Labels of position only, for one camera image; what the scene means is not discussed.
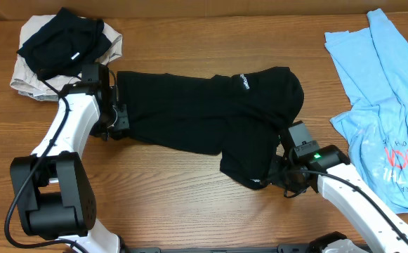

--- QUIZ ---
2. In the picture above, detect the black polo shirt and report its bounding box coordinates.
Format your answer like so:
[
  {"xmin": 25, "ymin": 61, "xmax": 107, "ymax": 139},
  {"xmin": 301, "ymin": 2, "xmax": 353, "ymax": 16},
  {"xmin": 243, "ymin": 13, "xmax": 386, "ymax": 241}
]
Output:
[{"xmin": 117, "ymin": 67, "xmax": 304, "ymax": 190}]

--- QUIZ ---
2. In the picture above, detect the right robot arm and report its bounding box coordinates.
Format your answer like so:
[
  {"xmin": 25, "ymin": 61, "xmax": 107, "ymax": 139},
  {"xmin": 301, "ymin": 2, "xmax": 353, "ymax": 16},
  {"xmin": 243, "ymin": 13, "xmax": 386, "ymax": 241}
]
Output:
[{"xmin": 266, "ymin": 121, "xmax": 408, "ymax": 253}]

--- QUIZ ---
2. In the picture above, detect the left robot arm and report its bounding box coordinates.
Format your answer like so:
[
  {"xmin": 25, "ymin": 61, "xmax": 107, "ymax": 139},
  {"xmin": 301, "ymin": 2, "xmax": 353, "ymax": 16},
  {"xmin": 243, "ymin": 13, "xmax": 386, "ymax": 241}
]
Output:
[{"xmin": 4, "ymin": 63, "xmax": 129, "ymax": 253}]

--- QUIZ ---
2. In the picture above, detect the folded grey garment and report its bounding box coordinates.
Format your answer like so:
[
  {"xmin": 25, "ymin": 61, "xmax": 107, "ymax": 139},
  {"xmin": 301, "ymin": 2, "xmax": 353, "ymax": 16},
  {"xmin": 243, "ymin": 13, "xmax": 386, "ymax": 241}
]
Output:
[{"xmin": 18, "ymin": 91, "xmax": 58, "ymax": 102}]

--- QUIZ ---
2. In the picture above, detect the folded black garment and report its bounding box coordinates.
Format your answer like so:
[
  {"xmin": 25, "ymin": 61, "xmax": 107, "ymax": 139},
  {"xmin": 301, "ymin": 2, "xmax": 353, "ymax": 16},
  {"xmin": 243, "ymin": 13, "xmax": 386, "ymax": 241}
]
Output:
[{"xmin": 17, "ymin": 8, "xmax": 112, "ymax": 80}]

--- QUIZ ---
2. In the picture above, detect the light blue t-shirt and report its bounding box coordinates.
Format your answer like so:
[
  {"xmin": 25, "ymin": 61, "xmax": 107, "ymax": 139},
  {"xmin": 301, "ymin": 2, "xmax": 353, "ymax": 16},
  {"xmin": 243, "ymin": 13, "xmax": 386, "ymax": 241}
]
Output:
[{"xmin": 325, "ymin": 9, "xmax": 408, "ymax": 214}]

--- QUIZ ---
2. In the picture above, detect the folded beige garment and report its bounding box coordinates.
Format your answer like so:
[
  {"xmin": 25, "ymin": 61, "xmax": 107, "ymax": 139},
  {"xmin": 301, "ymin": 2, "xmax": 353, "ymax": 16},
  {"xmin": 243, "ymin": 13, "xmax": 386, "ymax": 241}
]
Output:
[{"xmin": 10, "ymin": 15, "xmax": 123, "ymax": 96}]

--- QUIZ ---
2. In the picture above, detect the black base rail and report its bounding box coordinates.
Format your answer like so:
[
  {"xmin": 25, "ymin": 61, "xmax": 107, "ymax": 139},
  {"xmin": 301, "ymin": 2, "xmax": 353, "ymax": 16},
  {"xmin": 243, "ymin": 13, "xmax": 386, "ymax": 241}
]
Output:
[{"xmin": 119, "ymin": 244, "xmax": 316, "ymax": 253}]

